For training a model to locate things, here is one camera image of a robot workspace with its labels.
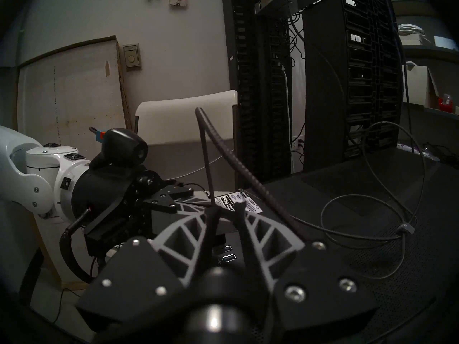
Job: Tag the open cardboard box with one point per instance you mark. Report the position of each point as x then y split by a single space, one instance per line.
417 85

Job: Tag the pink white flat package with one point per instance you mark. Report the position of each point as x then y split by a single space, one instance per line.
417 150

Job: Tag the beige wall plate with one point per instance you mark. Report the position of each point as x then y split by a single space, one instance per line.
131 56

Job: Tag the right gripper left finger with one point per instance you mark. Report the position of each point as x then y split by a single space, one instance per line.
186 243

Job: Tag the white flat box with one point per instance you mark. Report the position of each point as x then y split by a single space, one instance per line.
446 43

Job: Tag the wall outlet with plugs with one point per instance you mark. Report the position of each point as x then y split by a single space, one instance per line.
298 143

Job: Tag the black open server rack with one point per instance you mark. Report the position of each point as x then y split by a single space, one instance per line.
251 96

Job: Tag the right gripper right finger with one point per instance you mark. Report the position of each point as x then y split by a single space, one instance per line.
272 246

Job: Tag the grey metal shelving unit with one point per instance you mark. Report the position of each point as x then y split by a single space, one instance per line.
441 132

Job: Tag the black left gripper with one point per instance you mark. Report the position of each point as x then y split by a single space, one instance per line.
114 203

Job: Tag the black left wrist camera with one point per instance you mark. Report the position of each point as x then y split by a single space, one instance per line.
122 148

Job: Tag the cream folding chair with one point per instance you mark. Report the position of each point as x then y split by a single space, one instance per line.
179 121

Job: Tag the small red bin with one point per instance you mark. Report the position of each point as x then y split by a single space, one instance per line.
445 104

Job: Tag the black workstation tower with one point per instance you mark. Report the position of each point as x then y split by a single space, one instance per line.
358 189

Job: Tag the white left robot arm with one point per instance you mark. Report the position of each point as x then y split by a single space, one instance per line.
32 175

